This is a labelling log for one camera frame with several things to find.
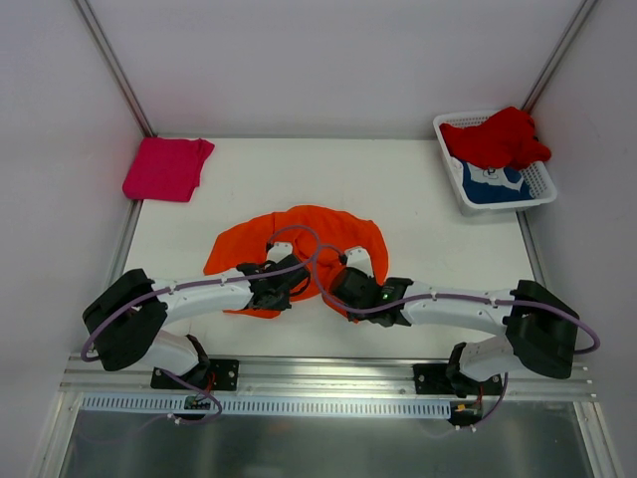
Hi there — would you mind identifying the orange t shirt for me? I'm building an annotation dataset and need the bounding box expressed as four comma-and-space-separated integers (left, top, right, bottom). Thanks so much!
202, 204, 391, 320

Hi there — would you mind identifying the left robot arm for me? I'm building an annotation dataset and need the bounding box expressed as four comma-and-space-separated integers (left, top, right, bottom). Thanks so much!
81, 253, 311, 388

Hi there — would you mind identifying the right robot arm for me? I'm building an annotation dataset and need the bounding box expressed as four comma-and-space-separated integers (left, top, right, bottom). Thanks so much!
324, 267, 578, 397

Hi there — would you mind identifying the blue white t shirt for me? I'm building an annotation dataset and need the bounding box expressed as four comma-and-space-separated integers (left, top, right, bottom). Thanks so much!
452, 158, 532, 204

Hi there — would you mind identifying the folded pink t shirt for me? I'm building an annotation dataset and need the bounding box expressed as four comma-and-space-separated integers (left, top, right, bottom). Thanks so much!
122, 137, 215, 203

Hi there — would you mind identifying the white plastic basket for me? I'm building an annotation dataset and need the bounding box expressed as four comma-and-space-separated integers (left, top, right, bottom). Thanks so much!
433, 110, 557, 216

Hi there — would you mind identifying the red t shirt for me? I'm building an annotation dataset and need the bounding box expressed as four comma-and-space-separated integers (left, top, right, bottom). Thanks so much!
440, 107, 551, 170

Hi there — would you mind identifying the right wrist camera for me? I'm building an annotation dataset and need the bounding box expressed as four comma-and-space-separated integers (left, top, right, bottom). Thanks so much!
339, 246, 375, 278

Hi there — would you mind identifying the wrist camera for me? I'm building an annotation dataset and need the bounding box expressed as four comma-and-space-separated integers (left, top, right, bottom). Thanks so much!
339, 246, 375, 278
266, 242, 294, 264

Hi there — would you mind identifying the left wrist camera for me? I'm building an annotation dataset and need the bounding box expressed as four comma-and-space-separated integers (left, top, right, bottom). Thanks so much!
266, 242, 294, 264

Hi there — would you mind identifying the aluminium mounting rail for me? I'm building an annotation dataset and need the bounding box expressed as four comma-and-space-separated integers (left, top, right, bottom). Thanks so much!
60, 355, 598, 402

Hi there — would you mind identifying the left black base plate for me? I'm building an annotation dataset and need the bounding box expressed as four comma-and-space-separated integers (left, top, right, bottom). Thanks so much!
150, 358, 240, 391

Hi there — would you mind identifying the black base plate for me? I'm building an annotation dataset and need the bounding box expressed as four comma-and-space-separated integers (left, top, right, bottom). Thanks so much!
150, 358, 240, 391
412, 362, 504, 398

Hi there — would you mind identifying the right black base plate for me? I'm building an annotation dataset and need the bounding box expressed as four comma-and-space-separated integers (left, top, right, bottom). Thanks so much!
412, 362, 504, 398

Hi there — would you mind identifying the white slotted cable duct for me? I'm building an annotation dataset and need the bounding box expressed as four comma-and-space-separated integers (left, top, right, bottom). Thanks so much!
81, 393, 452, 420

